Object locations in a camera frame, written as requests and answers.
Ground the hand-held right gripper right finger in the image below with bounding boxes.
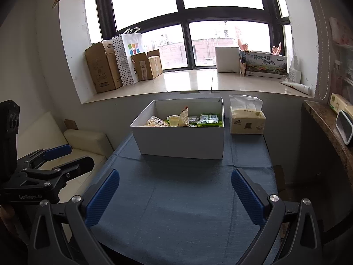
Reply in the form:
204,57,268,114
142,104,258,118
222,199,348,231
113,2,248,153
231,168,324,265

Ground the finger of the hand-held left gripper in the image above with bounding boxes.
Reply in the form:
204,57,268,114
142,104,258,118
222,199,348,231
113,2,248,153
17,144,73,169
23,156,95,193

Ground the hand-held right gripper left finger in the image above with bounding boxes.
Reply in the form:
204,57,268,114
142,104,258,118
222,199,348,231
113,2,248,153
27,168,121,265

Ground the large green snack bag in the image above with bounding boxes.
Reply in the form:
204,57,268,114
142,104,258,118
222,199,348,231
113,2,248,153
198,113,223,127

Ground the white cardboard box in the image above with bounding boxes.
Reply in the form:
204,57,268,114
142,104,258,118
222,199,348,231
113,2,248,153
130,97,225,160

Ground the cream sofa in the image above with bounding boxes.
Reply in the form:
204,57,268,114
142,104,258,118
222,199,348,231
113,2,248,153
15,112,114,188

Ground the blue tablecloth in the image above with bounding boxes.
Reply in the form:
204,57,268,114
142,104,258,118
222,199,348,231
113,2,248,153
90,117,279,265

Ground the beige tissue box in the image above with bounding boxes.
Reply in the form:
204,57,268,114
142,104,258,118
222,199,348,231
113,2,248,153
229,94,267,135

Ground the dark stone top counter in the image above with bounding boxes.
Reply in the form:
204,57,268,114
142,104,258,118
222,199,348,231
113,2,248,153
301,100,353,232

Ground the round biscuit packet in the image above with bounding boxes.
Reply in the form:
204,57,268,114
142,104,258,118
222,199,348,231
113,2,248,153
143,116,169,127

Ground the tall brown cardboard box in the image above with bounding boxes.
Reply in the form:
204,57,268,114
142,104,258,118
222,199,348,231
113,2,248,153
85,42,123,94

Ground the polka dot paper bag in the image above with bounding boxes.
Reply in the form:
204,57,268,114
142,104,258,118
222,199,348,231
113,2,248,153
112,28,144,86

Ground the open small cardboard box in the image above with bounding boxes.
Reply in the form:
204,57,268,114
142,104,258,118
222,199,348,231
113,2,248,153
131,50,164,81

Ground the white container dark window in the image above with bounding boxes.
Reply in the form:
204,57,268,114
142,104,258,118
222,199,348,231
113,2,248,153
335,110,353,145

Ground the white tube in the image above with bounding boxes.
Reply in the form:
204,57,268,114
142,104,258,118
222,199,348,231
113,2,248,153
279,81,312,94

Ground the yellow green tissue pack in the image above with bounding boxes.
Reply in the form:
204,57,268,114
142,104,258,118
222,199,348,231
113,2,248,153
328,93,353,115

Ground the white plastic bottle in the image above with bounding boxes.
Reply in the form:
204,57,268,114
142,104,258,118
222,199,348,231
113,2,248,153
288,56,302,84

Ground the small brown paper bag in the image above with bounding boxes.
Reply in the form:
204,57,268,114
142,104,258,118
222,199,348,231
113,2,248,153
239,50,247,77

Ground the printed landscape carton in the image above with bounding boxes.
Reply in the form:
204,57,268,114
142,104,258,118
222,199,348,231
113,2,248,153
244,50,288,78

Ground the white foam box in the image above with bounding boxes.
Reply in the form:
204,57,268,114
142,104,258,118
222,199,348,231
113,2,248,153
214,46,241,73

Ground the black window frame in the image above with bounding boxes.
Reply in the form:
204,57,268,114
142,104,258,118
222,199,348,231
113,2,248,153
94,0,290,71

